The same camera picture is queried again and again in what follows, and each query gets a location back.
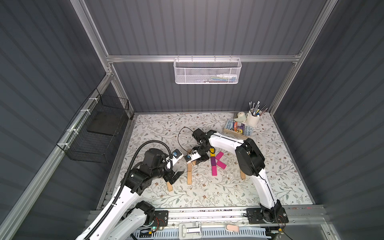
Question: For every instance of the white pen cup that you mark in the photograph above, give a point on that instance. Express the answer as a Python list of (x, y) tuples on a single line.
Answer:
[(252, 120)]

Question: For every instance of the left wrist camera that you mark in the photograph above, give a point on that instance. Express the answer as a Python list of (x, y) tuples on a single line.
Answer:
[(175, 157)]

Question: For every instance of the pink eraser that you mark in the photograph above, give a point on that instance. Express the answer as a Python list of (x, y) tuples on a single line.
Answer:
[(232, 228)]

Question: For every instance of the black wire side basket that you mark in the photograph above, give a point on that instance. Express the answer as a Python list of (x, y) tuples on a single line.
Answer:
[(98, 130)]

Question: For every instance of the white tape roll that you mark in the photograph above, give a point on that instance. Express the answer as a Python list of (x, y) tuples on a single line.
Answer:
[(241, 117)]

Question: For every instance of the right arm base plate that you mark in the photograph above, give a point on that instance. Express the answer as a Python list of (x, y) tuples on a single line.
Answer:
[(261, 216)]

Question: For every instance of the white wire wall basket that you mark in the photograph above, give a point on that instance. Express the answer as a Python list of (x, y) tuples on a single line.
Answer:
[(209, 71)]

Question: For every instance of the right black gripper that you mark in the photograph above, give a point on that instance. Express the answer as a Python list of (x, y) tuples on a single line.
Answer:
[(202, 151)]

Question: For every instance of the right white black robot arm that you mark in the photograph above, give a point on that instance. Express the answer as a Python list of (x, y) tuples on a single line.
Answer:
[(251, 162)]

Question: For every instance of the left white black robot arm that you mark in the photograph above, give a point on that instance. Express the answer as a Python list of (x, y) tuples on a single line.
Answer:
[(123, 214)]

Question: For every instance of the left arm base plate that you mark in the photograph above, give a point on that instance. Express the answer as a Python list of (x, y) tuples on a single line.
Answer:
[(156, 217)]

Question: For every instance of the yellow block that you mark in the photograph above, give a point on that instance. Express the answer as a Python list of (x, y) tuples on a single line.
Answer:
[(212, 152)]

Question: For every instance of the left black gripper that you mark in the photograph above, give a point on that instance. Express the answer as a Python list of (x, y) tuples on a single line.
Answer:
[(171, 174)]

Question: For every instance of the natural wood block pair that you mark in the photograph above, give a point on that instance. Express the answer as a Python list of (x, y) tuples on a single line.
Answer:
[(169, 186)]

